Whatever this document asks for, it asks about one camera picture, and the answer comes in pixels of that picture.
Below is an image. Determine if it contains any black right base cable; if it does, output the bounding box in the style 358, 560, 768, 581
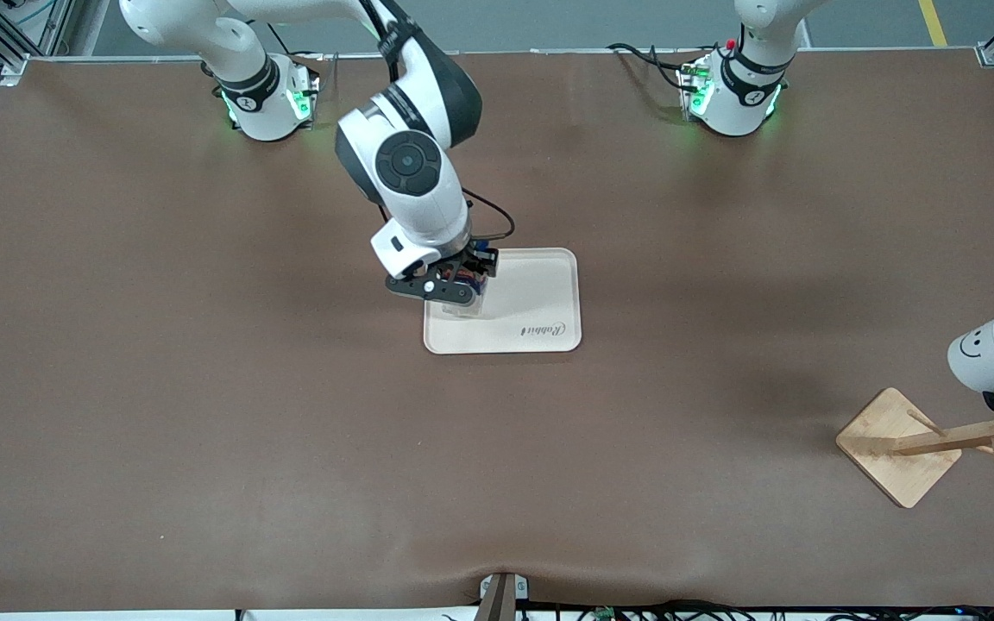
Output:
268, 17, 339, 63

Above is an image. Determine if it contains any wooden cup rack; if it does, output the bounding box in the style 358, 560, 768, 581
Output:
835, 386, 994, 510

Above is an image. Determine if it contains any black left base cable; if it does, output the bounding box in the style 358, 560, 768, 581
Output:
607, 41, 692, 92

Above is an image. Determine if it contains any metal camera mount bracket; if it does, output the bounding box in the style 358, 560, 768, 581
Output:
478, 571, 531, 621

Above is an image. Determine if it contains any brown table cover sheet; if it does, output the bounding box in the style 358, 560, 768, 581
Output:
0, 50, 994, 613

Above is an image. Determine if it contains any blue milk carton green cap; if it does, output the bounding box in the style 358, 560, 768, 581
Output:
450, 272, 490, 320

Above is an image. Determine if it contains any beige plastic tray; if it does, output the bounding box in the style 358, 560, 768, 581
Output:
423, 248, 583, 355

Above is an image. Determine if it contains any aluminium frame with diagonal brace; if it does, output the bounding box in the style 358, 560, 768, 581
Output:
0, 0, 88, 85

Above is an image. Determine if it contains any black base cable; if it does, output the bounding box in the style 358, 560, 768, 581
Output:
607, 41, 692, 92
268, 17, 339, 63

